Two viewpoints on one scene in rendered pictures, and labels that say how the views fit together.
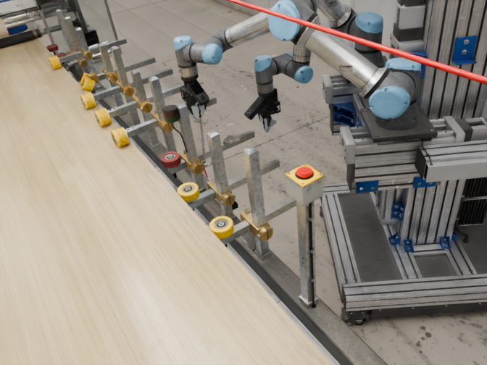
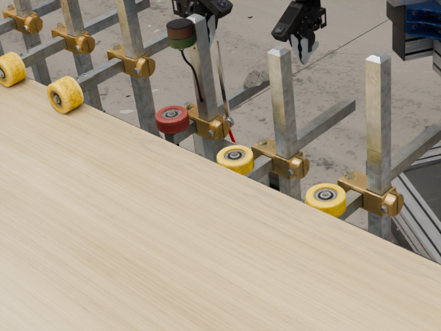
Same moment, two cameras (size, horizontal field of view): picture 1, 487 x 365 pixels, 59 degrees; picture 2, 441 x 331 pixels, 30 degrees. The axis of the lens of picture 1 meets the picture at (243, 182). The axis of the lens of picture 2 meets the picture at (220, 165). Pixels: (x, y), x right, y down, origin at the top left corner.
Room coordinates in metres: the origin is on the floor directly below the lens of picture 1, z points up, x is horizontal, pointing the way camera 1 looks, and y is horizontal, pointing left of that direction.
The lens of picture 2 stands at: (-0.14, 0.59, 1.89)
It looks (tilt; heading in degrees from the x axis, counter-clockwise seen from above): 34 degrees down; 347
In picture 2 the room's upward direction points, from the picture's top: 8 degrees counter-clockwise
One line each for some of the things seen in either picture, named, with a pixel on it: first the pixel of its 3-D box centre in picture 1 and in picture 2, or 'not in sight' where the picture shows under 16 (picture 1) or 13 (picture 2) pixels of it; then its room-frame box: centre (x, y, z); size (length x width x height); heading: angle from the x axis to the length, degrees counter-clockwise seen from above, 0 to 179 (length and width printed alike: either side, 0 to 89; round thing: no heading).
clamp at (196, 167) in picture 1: (190, 162); (203, 123); (1.57, 0.21, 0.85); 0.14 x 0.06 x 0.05; 28
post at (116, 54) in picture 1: (127, 90); (27, 23); (2.21, 0.55, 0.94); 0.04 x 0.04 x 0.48; 28
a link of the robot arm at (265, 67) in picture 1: (264, 69); not in sight; (1.79, -0.16, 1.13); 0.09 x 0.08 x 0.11; 115
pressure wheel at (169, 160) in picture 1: (172, 166); (174, 132); (1.55, 0.29, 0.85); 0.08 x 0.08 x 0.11
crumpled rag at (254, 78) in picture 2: (230, 137); (254, 75); (1.69, 0.03, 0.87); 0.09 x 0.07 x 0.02; 118
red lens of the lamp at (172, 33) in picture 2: (170, 111); (180, 28); (1.53, 0.24, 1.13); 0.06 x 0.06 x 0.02
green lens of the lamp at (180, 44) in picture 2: (171, 116); (181, 38); (1.53, 0.24, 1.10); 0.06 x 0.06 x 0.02
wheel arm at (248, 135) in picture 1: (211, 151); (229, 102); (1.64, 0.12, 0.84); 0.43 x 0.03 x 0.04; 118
